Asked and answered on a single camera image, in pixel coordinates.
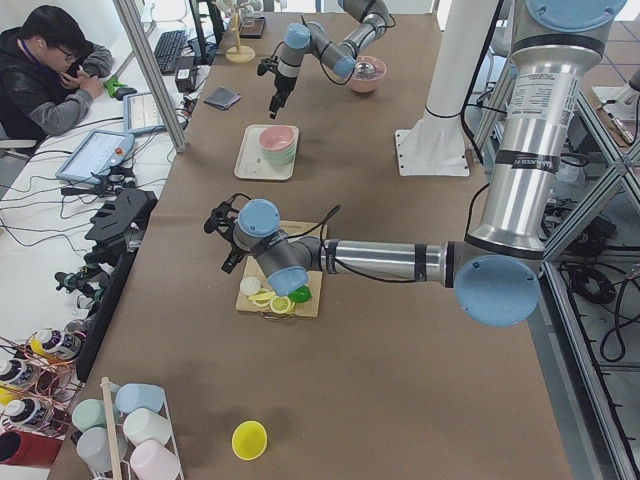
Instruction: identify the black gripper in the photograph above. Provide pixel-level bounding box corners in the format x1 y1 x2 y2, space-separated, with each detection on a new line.
257 57 295 119
203 194 250 273

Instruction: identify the small pink bowl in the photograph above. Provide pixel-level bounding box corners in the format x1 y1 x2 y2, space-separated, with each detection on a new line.
259 125 295 152

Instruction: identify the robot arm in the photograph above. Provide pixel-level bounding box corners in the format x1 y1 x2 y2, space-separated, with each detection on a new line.
204 1 623 327
257 0 396 119

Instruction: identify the green bowl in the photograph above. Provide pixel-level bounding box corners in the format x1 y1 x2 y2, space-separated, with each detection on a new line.
261 144 296 166

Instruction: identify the pink bowl with ice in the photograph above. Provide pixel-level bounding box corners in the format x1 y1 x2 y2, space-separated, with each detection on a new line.
347 55 387 93

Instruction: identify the white steamed bun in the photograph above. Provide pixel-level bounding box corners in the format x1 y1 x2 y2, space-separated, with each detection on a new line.
239 276 262 297

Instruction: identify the grey folded cloth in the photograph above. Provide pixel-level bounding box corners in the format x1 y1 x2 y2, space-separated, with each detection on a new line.
204 86 242 110

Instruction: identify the wooden mug tree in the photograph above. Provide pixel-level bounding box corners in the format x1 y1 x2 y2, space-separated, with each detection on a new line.
215 0 256 64

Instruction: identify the lemon half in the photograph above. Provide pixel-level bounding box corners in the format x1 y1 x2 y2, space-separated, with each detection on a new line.
269 296 296 315

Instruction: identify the cream rabbit tray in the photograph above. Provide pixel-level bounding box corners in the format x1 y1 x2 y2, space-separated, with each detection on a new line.
234 124 299 181

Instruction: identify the green lime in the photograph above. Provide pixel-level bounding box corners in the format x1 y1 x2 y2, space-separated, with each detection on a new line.
287 285 312 304

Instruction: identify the metal ice scoop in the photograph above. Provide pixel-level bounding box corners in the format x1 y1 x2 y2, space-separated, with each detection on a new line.
353 57 381 81

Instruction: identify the black keyboard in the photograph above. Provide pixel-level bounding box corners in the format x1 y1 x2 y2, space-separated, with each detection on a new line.
153 30 187 75

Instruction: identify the blue teach pendant far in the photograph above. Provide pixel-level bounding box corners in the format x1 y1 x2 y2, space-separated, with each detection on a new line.
122 92 165 136

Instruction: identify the blue teach pendant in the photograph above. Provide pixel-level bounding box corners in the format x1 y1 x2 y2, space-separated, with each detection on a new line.
122 92 165 136
55 129 135 184

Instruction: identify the blue teach pendant near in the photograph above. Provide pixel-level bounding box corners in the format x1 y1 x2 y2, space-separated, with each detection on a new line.
55 129 135 184

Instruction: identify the yellow cup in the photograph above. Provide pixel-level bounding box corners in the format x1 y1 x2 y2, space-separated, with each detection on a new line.
231 420 268 461

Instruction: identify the cup rack with cups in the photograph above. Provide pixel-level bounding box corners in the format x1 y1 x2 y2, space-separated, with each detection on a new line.
72 377 185 479

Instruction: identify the seated person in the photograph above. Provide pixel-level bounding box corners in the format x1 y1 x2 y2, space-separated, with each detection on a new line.
1 5 113 141

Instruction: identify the aluminium frame post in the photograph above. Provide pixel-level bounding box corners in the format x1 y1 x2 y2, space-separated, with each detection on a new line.
113 0 186 154

